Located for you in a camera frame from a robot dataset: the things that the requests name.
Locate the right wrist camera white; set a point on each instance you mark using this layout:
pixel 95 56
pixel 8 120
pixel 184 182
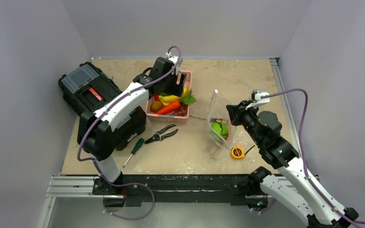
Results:
pixel 258 99

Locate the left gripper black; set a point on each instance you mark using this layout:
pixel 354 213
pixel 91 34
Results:
pixel 175 90

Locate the green toy leaf vegetable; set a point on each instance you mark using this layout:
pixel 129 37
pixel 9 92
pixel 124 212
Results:
pixel 189 99

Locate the orange tape measure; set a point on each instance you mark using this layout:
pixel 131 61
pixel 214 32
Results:
pixel 238 152

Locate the orange toy carrot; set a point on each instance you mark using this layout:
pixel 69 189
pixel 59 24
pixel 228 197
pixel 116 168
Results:
pixel 171 107

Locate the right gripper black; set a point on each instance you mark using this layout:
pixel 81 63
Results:
pixel 235 111

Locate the black yellow screwdriver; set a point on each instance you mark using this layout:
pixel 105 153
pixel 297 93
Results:
pixel 212 120

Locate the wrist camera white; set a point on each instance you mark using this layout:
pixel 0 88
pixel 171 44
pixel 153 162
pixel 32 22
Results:
pixel 258 99
pixel 177 60

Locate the green handled screwdriver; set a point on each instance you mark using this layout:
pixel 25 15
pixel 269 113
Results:
pixel 137 146

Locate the black tool box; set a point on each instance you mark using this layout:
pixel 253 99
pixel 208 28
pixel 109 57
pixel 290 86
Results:
pixel 87 89

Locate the aluminium frame rail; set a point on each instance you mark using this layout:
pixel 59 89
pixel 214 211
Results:
pixel 295 130

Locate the brown toy kiwi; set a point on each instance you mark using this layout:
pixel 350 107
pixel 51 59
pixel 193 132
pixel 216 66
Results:
pixel 156 106

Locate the pink plastic basket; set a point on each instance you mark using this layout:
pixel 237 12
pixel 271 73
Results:
pixel 180 116

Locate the black pliers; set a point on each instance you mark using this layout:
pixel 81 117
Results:
pixel 162 134

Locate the yellow toy banana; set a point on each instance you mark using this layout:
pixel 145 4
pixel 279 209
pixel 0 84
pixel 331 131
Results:
pixel 166 100

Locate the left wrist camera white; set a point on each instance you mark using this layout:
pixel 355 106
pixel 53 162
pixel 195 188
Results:
pixel 177 60

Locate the clear zip top bag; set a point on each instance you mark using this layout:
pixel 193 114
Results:
pixel 217 109

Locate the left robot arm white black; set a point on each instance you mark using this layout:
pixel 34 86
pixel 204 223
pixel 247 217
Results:
pixel 150 82

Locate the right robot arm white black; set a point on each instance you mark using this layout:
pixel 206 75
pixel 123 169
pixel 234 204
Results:
pixel 306 197

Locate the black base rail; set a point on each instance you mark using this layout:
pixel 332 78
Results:
pixel 234 189

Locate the green toy watermelon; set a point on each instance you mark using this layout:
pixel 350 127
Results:
pixel 219 131

